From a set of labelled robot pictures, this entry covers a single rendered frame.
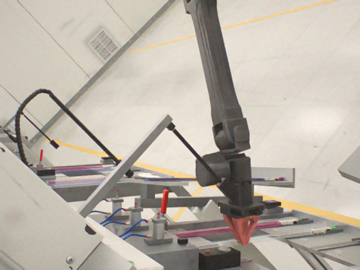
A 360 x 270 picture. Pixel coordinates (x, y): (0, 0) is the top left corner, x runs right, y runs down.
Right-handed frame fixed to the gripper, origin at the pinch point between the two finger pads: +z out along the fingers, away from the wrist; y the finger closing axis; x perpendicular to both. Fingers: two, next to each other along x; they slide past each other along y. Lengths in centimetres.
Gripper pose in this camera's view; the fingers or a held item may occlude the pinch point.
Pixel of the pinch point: (242, 241)
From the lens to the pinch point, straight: 117.0
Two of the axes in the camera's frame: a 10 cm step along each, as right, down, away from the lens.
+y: 4.7, 0.6, -8.8
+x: 8.8, -1.1, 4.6
